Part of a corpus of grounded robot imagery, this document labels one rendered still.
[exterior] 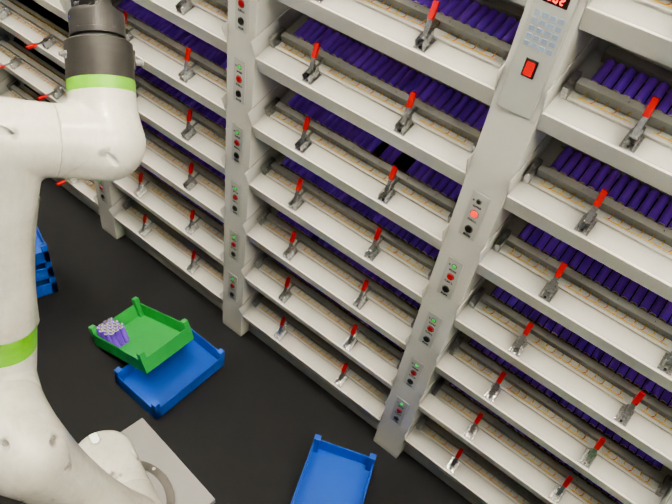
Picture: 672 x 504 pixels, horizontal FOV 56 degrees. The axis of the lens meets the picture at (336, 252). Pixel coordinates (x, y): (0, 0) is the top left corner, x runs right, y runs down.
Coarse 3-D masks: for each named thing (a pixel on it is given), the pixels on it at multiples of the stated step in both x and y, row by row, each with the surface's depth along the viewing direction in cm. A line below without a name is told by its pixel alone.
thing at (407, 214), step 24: (288, 96) 172; (264, 120) 169; (288, 120) 168; (288, 144) 164; (312, 144) 163; (312, 168) 163; (336, 168) 159; (360, 192) 154; (408, 192) 153; (408, 216) 150; (432, 216) 149; (432, 240) 148
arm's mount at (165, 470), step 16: (128, 432) 163; (144, 432) 163; (144, 448) 160; (160, 448) 160; (144, 464) 156; (160, 464) 157; (176, 464) 157; (160, 480) 153; (176, 480) 154; (192, 480) 154; (160, 496) 151; (176, 496) 151; (192, 496) 151; (208, 496) 152
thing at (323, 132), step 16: (288, 112) 166; (320, 128) 162; (336, 144) 161; (352, 144) 159; (352, 160) 158; (368, 160) 156; (400, 176) 153; (416, 192) 152; (432, 192) 150; (448, 208) 148
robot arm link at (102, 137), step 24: (72, 96) 86; (96, 96) 85; (120, 96) 87; (72, 120) 83; (96, 120) 85; (120, 120) 86; (72, 144) 83; (96, 144) 84; (120, 144) 86; (144, 144) 90; (72, 168) 85; (96, 168) 86; (120, 168) 88
